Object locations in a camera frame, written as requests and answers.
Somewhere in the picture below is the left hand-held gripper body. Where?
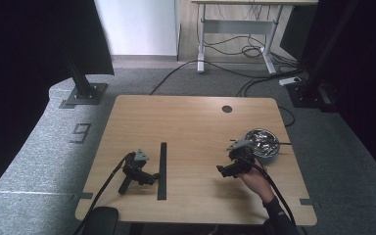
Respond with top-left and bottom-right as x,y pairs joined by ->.
117,148 -> 155,196

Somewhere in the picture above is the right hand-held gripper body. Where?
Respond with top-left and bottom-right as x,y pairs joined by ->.
225,139 -> 257,174

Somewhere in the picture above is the shiny metal bowl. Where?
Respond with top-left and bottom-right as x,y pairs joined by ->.
244,127 -> 281,160

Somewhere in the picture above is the person's right hand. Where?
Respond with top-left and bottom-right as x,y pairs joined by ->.
237,159 -> 276,204

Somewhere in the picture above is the grey round plate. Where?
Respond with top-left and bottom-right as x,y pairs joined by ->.
254,153 -> 278,165

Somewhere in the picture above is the black chair armrest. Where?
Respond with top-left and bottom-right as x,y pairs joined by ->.
263,218 -> 277,235
82,206 -> 119,235

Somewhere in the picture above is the white power strip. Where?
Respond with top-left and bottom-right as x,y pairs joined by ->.
278,76 -> 303,87

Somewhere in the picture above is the black metal stand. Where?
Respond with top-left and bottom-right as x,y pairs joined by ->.
58,42 -> 109,110
287,0 -> 361,114

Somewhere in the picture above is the white partition panel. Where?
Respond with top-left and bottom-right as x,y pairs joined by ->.
93,0 -> 179,57

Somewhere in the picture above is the black curtain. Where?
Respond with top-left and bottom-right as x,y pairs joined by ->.
0,0 -> 116,207
300,0 -> 376,187

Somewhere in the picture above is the left hand-held gripper black cable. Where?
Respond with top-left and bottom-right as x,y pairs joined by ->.
72,152 -> 135,235

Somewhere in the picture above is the black cable loop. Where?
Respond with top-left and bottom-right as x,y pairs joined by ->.
278,106 -> 296,127

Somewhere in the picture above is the long black floor cable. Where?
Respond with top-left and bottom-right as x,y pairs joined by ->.
149,60 -> 305,96

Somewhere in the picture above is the tangle of black cables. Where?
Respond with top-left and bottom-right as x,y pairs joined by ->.
205,4 -> 305,79

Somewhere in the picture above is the white frame desk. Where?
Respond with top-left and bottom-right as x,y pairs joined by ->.
191,0 -> 319,75

